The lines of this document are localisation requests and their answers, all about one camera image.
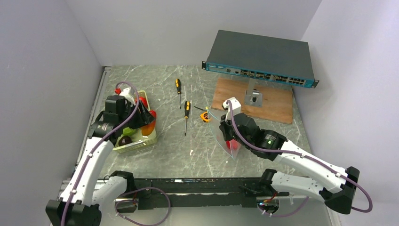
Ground clear zip top bag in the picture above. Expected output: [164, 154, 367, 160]
[206, 106, 242, 161]

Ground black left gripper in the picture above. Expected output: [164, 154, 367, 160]
[119, 99, 155, 129]

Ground yellow black screwdriver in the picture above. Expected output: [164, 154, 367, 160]
[184, 100, 191, 136]
[175, 79, 182, 108]

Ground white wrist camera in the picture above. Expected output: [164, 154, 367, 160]
[222, 97, 241, 120]
[114, 87, 136, 105]

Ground dark purple mangosteen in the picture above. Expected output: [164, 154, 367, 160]
[118, 136, 133, 146]

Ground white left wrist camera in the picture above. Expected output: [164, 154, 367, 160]
[114, 87, 136, 105]

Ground red pomegranate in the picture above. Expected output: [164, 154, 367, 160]
[226, 140, 241, 150]

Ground yellow tape measure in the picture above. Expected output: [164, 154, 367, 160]
[200, 111, 210, 123]

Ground metal switch stand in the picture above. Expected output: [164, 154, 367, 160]
[244, 79, 263, 108]

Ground lower yellow black screwdriver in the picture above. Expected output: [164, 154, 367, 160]
[184, 100, 191, 136]

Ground green plastic basket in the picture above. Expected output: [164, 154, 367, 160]
[113, 90, 157, 153]

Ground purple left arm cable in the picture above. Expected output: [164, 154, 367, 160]
[61, 81, 140, 226]

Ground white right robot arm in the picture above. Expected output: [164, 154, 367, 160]
[219, 113, 360, 215]

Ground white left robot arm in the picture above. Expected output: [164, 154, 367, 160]
[45, 95, 155, 226]

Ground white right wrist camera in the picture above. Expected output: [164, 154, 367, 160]
[222, 97, 241, 120]

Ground red apple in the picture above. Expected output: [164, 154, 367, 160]
[139, 96, 148, 109]

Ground teal network switch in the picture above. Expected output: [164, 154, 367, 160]
[201, 30, 319, 89]

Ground orange mango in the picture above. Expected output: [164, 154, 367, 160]
[141, 110, 157, 136]

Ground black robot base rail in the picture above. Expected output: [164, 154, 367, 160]
[116, 177, 288, 210]

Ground upper yellow black screwdriver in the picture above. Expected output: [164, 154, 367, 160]
[175, 79, 182, 108]

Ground wooden board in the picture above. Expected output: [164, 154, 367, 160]
[211, 78, 293, 124]

